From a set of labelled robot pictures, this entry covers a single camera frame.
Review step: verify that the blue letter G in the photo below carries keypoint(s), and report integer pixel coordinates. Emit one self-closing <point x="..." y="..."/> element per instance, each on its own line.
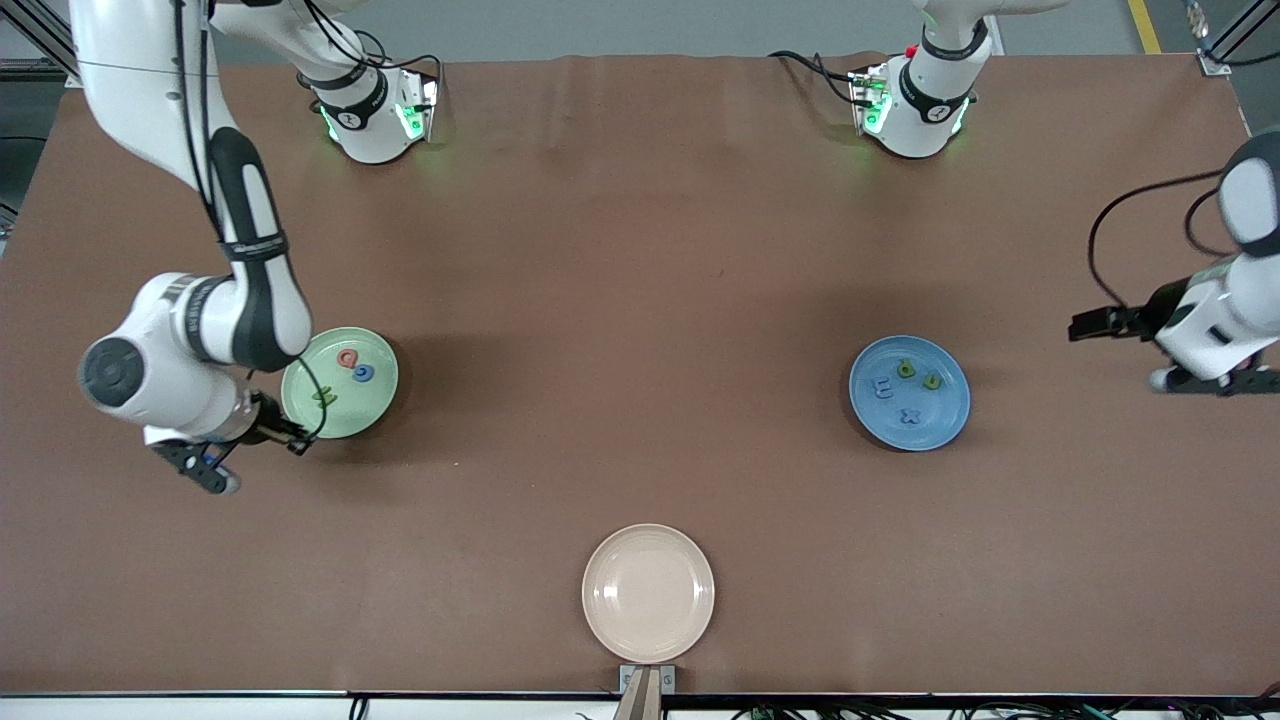
<point x="357" y="375"/>

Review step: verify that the aluminium frame profile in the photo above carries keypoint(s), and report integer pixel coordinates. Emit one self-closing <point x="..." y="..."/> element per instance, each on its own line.
<point x="85" y="75"/>
<point x="1213" y="62"/>

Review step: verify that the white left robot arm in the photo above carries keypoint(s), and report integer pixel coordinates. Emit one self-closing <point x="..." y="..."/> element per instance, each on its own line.
<point x="930" y="110"/>

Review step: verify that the brown table mat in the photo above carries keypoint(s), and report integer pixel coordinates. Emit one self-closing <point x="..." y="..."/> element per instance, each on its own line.
<point x="640" y="480"/>

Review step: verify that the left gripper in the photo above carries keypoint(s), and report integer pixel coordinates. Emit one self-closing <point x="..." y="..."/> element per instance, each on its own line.
<point x="1158" y="309"/>

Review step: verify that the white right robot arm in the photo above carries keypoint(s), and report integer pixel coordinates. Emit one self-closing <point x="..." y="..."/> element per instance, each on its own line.
<point x="130" y="80"/>

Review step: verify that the blue letter m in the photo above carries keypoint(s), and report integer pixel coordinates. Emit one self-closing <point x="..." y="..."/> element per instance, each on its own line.
<point x="882" y="387"/>

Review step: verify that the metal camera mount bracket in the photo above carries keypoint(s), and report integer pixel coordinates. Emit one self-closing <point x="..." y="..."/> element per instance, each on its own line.
<point x="645" y="690"/>

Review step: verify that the green plate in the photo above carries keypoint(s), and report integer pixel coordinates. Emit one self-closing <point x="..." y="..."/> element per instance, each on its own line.
<point x="360" y="410"/>

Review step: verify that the blue plate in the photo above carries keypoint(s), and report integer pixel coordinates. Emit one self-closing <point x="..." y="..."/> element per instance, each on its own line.
<point x="945" y="415"/>

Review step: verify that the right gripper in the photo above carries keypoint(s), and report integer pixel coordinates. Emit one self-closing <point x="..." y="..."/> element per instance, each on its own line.
<point x="270" y="416"/>

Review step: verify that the beige plate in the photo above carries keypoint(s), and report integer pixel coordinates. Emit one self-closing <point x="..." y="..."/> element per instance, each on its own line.
<point x="648" y="595"/>

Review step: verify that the silver base connector block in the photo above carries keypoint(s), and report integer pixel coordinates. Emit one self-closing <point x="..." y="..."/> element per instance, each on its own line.
<point x="420" y="105"/>
<point x="868" y="100"/>

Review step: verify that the pink letter Q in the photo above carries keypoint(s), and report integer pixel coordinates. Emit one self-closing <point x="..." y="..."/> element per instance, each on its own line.
<point x="341" y="359"/>

